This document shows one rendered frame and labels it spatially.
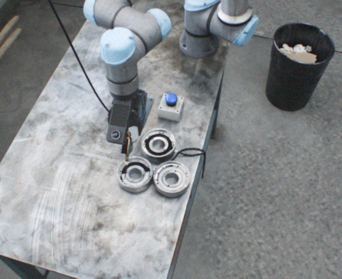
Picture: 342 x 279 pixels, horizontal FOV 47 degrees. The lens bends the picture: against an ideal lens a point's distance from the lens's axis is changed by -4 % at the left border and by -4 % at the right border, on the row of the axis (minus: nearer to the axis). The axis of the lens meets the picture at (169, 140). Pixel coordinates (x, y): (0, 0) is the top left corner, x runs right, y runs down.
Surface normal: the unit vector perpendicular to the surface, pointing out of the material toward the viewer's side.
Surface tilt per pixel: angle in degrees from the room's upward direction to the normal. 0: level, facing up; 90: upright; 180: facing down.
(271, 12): 0
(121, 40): 0
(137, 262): 0
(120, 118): 32
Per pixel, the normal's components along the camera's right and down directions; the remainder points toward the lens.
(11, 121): 0.00, -0.58
